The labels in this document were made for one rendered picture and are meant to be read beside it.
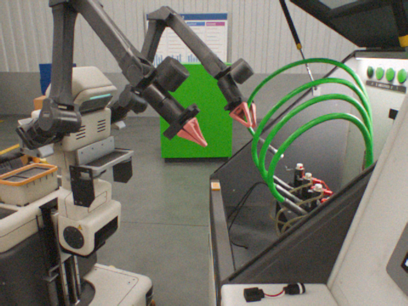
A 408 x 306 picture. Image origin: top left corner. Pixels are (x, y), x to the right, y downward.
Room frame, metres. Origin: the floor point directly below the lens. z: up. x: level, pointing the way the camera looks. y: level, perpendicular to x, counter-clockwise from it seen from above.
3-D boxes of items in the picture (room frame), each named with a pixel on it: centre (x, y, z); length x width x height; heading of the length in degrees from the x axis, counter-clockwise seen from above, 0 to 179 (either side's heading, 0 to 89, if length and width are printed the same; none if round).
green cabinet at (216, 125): (4.64, 0.12, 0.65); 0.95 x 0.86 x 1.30; 93
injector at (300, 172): (0.93, -0.28, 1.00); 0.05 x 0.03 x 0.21; 91
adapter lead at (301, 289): (0.54, -0.14, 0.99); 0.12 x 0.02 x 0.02; 100
